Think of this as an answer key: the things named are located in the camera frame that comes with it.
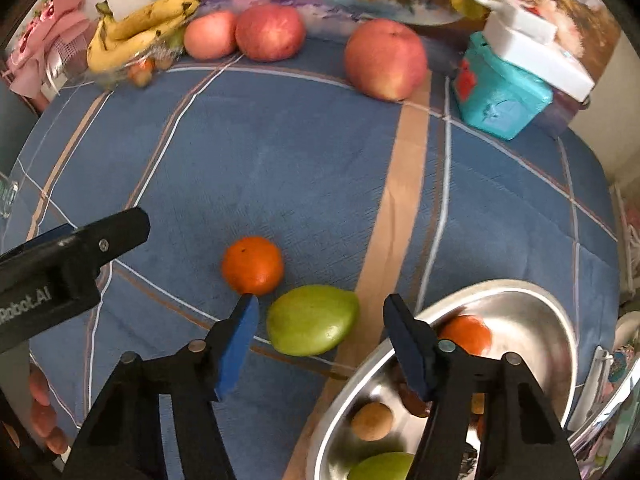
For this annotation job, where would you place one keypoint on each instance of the blue plaid tablecloth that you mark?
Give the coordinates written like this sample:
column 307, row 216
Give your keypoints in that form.
column 363, row 195

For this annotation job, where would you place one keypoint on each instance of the green mango in basin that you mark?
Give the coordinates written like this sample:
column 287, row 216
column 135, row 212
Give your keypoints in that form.
column 385, row 466

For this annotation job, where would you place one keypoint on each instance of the silver metal basin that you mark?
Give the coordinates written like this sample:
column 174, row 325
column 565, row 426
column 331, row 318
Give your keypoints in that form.
column 497, row 416

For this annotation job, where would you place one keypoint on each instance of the teal gift box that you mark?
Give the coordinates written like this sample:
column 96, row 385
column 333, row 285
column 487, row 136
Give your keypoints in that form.
column 495, row 96

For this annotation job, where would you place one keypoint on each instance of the pink flower bouquet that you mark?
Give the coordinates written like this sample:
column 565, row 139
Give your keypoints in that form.
column 53, row 20

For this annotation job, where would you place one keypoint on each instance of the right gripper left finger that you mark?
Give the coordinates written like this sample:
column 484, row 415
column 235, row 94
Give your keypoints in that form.
column 121, row 437

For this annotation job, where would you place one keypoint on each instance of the orange tangerine near basin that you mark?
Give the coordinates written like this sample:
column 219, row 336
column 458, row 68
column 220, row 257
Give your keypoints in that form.
column 468, row 332

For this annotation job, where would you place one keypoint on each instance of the green mango on cloth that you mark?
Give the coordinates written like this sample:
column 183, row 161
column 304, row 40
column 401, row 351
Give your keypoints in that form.
column 311, row 320

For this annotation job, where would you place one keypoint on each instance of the dark red apple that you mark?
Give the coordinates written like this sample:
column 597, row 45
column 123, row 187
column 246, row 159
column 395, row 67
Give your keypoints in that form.
column 270, row 32

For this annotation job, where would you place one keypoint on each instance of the clear plastic fruit tray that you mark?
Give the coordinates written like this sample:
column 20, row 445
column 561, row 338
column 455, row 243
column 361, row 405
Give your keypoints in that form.
column 139, row 69

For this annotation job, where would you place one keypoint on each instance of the yellow banana bunch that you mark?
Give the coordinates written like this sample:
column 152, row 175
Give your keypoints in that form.
column 116, row 43

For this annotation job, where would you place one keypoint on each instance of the person's left hand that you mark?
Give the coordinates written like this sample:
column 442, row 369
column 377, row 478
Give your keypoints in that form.
column 32, row 388

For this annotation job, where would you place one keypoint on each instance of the orange tangerine centre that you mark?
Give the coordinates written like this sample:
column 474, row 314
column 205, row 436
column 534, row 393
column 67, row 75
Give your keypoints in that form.
column 253, row 265

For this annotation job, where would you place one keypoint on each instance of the pink peach apple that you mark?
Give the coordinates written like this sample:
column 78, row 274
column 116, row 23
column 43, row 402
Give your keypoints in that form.
column 210, row 37

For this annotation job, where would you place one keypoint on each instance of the large red apple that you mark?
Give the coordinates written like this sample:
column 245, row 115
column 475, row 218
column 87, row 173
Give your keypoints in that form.
column 385, row 60

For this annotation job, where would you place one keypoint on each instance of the clear glass jar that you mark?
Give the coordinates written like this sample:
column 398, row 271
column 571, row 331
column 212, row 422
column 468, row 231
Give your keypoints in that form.
column 8, row 193

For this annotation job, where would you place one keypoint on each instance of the small brown round fruit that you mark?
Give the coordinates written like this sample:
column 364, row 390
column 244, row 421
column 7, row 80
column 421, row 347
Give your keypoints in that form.
column 372, row 422

